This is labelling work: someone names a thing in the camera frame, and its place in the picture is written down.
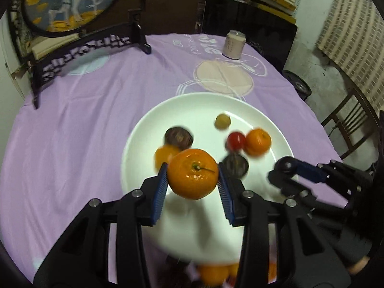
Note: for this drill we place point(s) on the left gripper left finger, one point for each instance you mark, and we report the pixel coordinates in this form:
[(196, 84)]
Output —
[(103, 245)]

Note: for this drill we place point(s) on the person's right hand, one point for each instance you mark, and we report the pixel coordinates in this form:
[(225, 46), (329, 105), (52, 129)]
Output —
[(358, 266)]

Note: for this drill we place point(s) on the red tomato on plate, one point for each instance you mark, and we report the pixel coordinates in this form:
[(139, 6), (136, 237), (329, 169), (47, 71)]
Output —
[(235, 141)]

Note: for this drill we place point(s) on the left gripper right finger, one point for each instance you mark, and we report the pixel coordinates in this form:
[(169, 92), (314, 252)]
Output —
[(304, 257)]

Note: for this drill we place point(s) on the large orange mandarin with stem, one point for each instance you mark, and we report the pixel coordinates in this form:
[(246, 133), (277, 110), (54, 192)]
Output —
[(193, 174)]

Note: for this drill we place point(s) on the yellow orange fruit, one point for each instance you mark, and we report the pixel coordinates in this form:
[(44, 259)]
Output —
[(272, 272)]

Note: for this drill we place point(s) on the small orange mandarin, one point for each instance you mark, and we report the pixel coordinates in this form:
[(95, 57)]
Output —
[(258, 142)]

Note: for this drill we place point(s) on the orange mandarin near plate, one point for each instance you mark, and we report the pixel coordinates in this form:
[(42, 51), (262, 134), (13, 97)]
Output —
[(213, 275)]

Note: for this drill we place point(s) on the round deer painting screen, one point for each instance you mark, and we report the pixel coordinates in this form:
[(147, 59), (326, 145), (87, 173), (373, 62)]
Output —
[(61, 17)]

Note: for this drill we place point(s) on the white drink can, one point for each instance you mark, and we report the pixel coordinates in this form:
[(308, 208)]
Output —
[(234, 44)]

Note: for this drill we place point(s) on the black carved screen stand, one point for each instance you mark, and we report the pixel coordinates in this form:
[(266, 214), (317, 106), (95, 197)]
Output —
[(43, 71)]

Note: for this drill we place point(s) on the white oval plate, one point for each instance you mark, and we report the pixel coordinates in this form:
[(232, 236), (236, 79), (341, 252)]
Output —
[(198, 230)]

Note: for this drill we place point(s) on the patterned wall mat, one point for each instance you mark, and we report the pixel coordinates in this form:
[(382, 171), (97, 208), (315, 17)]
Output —
[(352, 37)]

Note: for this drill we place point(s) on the dark mangosteen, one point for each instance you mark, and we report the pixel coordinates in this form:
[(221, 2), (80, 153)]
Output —
[(179, 137)]

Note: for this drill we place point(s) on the orange mandarin front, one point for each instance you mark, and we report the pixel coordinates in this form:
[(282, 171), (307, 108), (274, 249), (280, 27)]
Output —
[(165, 154)]

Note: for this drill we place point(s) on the purple tablecloth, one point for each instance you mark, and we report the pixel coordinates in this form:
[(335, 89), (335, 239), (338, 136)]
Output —
[(68, 151)]

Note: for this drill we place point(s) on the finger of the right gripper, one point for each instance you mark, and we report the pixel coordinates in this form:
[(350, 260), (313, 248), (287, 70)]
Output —
[(294, 192), (292, 166)]

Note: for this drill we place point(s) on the wooden chair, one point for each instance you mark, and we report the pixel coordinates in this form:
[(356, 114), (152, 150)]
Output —
[(362, 114)]

